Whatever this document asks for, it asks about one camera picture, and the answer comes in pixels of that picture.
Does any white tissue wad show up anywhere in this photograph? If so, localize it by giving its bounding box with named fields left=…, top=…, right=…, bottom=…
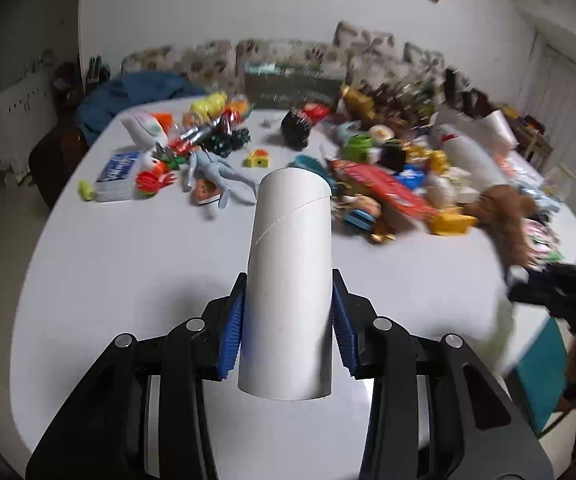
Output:
left=425, top=170, right=474, bottom=208

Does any floral cushion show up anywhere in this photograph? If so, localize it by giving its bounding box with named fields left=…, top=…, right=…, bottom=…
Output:
left=335, top=21, right=396, bottom=56

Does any grey rubber figure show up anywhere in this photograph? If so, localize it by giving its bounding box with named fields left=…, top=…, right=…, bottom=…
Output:
left=183, top=149, right=259, bottom=221

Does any dark chair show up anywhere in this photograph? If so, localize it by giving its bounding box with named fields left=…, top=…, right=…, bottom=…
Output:
left=28, top=125, right=89, bottom=211

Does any blue tissue pack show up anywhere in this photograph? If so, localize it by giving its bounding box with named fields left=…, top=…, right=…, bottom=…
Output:
left=94, top=150, right=144, bottom=203

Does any green white toy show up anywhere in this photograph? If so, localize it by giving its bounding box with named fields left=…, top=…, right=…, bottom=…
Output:
left=343, top=132, right=374, bottom=161

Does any blue card box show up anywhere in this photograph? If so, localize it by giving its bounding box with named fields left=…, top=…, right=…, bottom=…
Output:
left=398, top=167, right=429, bottom=191

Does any floral sofa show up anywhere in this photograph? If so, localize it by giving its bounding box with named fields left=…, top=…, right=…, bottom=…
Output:
left=120, top=20, right=474, bottom=106

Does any orange clownfish toy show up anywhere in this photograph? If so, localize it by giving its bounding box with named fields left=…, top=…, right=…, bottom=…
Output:
left=135, top=157, right=179, bottom=198

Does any small doll figure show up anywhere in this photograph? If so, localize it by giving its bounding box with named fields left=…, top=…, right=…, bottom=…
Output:
left=333, top=192, right=381, bottom=213

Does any black cylinder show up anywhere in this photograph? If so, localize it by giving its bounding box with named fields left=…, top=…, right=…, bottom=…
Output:
left=443, top=67, right=461, bottom=101
left=463, top=89, right=489, bottom=118

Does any white cabinet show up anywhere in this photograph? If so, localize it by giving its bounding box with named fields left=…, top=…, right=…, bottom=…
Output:
left=0, top=67, right=59, bottom=173

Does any teal chair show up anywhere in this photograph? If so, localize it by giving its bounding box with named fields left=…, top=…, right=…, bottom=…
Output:
left=513, top=317, right=571, bottom=436

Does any black backpack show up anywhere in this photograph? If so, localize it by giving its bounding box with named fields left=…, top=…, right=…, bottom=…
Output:
left=85, top=56, right=111, bottom=83

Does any gold blue action figure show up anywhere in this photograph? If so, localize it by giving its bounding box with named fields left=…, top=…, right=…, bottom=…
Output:
left=340, top=207, right=399, bottom=246

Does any white cardboard tube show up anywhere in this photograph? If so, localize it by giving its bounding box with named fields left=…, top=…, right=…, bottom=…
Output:
left=238, top=167, right=334, bottom=401

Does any red plush toy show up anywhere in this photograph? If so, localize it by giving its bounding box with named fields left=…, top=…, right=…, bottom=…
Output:
left=300, top=102, right=331, bottom=123

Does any orange plastic toy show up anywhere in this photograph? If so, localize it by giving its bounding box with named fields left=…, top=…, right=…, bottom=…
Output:
left=225, top=99, right=254, bottom=121

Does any teal toy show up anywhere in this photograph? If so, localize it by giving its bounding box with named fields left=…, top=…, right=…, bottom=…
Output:
left=288, top=154, right=329, bottom=176

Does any white cylinder bottle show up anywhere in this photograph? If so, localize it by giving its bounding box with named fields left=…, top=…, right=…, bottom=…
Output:
left=430, top=122, right=511, bottom=188

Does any blue jacket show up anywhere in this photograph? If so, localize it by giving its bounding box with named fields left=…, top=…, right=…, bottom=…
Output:
left=75, top=71, right=206, bottom=133

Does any white paper bag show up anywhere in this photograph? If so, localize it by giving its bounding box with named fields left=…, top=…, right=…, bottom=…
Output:
left=435, top=105, right=519, bottom=148

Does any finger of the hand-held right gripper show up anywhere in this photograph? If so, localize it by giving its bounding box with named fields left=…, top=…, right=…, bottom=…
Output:
left=505, top=265, right=545, bottom=307

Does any wooden stool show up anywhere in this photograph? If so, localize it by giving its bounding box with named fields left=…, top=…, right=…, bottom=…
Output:
left=518, top=115, right=554, bottom=161

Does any black spiky ball toy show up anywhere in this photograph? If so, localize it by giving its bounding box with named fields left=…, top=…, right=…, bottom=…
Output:
left=280, top=109, right=314, bottom=150

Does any orange head figure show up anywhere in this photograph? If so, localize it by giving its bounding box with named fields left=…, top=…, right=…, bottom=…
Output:
left=192, top=180, right=224, bottom=208

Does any black toy camera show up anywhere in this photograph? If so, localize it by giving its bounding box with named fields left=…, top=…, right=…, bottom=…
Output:
left=378, top=142, right=411, bottom=171

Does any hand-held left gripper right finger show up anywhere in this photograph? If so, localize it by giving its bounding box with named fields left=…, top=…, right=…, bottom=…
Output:
left=331, top=269, right=555, bottom=480

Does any white plush bottle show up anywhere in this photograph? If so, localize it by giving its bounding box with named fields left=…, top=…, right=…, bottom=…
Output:
left=120, top=112, right=169, bottom=150

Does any red foil packet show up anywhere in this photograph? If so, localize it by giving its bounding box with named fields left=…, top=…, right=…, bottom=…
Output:
left=328, top=158, right=439, bottom=221

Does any yellow snack bag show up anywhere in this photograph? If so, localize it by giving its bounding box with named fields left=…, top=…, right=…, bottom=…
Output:
left=340, top=85, right=376, bottom=121

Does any yellow green toy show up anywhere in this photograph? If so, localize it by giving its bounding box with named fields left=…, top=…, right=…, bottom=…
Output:
left=190, top=92, right=229, bottom=118

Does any brown plush toy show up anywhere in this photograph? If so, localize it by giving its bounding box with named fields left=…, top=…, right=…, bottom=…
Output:
left=463, top=184, right=539, bottom=268

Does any red silver robot toy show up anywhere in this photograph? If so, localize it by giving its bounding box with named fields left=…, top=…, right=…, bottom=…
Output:
left=155, top=110, right=241, bottom=158

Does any black green spiky ball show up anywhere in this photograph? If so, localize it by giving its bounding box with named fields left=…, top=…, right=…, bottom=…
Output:
left=203, top=127, right=251, bottom=156

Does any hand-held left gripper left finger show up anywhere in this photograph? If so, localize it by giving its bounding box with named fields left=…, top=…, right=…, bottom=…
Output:
left=25, top=272, right=248, bottom=480

